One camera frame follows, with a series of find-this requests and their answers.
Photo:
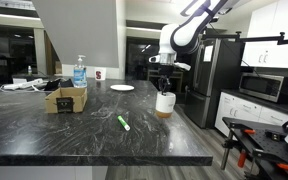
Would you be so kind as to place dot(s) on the white paper on refrigerator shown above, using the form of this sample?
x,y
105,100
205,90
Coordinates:
x,y
208,53

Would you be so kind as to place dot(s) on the clear hand sanitizer bottle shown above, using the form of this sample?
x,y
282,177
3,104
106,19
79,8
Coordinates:
x,y
80,76

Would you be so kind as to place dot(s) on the open cardboard box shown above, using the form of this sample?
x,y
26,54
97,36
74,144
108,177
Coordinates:
x,y
79,101

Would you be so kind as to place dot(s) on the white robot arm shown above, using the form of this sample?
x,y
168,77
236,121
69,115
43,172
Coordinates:
x,y
185,35

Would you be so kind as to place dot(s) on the white mug with brown base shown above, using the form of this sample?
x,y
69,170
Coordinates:
x,y
165,104

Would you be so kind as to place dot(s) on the stainless steel refrigerator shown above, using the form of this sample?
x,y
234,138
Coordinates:
x,y
214,83

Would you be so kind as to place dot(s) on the white lower kitchen cabinets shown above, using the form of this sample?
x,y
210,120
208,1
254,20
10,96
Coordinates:
x,y
240,111

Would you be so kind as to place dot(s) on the black cart table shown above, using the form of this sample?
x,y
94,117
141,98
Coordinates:
x,y
250,128

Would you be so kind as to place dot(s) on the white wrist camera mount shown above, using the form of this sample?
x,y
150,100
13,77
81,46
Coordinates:
x,y
154,59

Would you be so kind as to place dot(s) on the black perforated breadboard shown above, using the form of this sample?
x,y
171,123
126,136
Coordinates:
x,y
270,146

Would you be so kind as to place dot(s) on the black block on breadboard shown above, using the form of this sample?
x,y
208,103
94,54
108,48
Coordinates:
x,y
275,135

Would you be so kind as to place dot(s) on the white mug with red letter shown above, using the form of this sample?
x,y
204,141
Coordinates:
x,y
100,74

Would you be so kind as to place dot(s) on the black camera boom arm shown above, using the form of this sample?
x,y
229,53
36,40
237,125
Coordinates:
x,y
257,39

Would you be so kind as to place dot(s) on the wooden chair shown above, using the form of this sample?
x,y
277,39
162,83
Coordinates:
x,y
177,80

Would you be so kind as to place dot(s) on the black pouch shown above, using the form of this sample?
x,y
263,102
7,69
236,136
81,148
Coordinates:
x,y
55,84

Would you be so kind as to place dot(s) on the stainless steel microwave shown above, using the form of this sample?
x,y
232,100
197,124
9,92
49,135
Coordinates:
x,y
260,86

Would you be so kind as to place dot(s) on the orange bar clamp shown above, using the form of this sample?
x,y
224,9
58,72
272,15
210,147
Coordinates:
x,y
286,166
249,131
241,159

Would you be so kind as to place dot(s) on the white kitchen cabinets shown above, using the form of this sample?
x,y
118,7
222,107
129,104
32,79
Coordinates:
x,y
277,26
240,111

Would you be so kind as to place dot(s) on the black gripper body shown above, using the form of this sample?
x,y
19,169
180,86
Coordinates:
x,y
165,70

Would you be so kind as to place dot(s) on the small clear bottle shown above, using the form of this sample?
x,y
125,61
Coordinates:
x,y
29,70

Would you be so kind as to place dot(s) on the white plate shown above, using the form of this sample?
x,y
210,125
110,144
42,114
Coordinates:
x,y
122,87

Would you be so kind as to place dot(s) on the white power strip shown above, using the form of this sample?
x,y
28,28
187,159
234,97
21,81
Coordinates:
x,y
22,84

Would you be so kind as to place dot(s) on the white upper kitchen cabinets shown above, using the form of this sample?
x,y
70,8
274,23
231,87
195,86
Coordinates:
x,y
277,26

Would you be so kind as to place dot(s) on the green marker pen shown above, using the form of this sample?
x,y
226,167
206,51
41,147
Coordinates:
x,y
123,122

